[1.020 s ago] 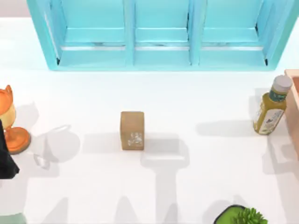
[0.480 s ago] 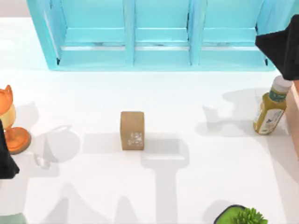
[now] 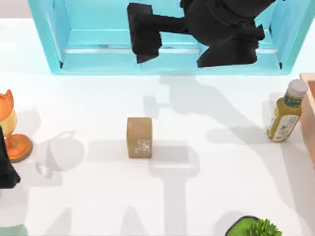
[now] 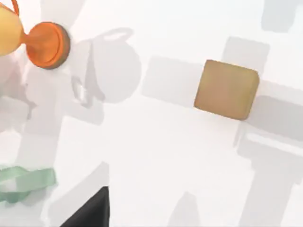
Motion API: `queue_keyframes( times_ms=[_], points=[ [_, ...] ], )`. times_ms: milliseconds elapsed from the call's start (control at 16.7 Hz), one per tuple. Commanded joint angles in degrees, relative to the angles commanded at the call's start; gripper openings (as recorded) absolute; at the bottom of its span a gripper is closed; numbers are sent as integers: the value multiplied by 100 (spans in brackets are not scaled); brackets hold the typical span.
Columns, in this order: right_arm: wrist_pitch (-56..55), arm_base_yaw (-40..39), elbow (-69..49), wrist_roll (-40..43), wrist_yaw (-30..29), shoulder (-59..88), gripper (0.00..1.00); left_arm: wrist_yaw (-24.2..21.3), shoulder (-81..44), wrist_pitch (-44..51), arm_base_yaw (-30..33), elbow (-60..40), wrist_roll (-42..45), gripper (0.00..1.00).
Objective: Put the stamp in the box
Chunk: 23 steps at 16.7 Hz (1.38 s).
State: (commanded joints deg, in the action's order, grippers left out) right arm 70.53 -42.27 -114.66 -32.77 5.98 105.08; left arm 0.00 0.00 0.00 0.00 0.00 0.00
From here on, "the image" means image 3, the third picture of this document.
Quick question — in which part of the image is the light blue rack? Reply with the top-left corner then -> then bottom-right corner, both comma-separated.
27,0 -> 307,76

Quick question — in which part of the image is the brown cardboard box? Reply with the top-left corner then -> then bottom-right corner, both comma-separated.
126,117 -> 154,160

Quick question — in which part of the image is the yellow-green bottle white cap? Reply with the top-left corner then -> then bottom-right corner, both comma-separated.
266,79 -> 309,143

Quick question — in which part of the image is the orange and cream trophy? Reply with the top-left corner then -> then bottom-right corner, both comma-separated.
0,88 -> 33,163

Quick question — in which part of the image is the shallow salmon-coloured box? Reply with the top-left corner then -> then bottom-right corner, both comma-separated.
299,72 -> 315,170

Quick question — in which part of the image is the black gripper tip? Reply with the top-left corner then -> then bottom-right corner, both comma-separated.
0,125 -> 22,189

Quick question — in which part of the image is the green plant in black pot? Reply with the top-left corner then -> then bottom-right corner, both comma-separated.
225,215 -> 284,236

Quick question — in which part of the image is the pale green object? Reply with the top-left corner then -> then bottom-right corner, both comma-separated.
0,224 -> 28,236

